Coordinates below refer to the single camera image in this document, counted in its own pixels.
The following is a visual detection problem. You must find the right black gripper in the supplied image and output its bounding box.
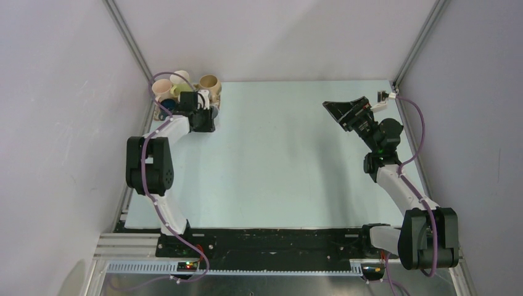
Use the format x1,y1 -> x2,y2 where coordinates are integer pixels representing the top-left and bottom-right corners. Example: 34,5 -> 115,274
323,96 -> 379,152

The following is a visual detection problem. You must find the blue ceramic mug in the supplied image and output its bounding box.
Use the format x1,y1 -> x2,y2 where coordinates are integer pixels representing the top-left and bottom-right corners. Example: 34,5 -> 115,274
157,99 -> 177,121

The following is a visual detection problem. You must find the beige ceramic mug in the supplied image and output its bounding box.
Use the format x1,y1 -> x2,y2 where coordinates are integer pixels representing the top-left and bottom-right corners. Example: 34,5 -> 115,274
199,75 -> 222,103

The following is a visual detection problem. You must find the yellow ceramic mug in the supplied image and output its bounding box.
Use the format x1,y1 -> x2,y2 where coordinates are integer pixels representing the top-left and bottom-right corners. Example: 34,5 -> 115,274
170,70 -> 193,98

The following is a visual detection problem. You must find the pink ceramic mug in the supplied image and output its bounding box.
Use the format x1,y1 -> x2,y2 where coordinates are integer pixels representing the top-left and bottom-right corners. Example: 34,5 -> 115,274
151,79 -> 175,103

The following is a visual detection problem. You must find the grey mug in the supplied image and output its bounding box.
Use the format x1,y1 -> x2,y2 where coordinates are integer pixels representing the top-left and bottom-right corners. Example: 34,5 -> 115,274
210,105 -> 220,120

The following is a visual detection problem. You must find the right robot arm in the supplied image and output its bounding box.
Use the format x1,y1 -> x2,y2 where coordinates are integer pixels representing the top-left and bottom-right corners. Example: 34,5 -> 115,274
323,97 -> 459,276

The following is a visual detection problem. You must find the floral placemat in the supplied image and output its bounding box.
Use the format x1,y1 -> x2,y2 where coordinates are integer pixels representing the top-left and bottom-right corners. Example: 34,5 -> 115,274
153,83 -> 221,121

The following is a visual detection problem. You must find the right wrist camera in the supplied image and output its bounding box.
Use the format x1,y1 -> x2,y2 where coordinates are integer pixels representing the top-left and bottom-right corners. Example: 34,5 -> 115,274
371,91 -> 397,112

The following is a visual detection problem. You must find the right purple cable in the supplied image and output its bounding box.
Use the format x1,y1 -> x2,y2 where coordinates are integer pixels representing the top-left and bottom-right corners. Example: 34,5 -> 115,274
394,95 -> 439,279

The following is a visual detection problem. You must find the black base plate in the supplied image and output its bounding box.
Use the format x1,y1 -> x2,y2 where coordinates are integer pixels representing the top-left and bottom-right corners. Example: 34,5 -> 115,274
155,225 -> 384,271

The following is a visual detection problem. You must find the grey cable duct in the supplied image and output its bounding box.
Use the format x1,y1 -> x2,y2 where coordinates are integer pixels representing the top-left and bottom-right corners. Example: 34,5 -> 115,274
106,260 -> 363,276

